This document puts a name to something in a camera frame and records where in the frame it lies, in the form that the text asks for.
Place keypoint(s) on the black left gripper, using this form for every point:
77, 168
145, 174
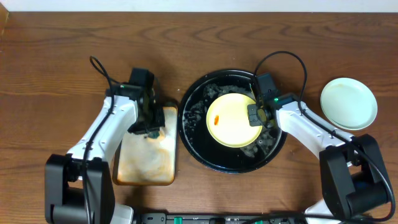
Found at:
151, 125

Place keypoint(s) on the orange green scrub sponge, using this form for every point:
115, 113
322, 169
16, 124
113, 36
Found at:
156, 135

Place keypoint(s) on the light blue plate top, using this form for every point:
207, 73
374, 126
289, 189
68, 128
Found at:
348, 103

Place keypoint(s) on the yellow plate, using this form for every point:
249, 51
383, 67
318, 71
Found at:
227, 120

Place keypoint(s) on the round black tray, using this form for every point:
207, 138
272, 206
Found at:
197, 139

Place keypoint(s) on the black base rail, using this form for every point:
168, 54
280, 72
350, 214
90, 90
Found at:
164, 217

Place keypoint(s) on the rectangular soapy black tray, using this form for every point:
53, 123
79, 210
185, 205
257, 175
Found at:
143, 161

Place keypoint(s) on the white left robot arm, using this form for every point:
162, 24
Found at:
78, 185

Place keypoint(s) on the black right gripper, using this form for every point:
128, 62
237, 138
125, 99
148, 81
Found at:
254, 115

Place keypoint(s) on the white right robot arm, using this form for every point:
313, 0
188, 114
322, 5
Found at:
355, 182

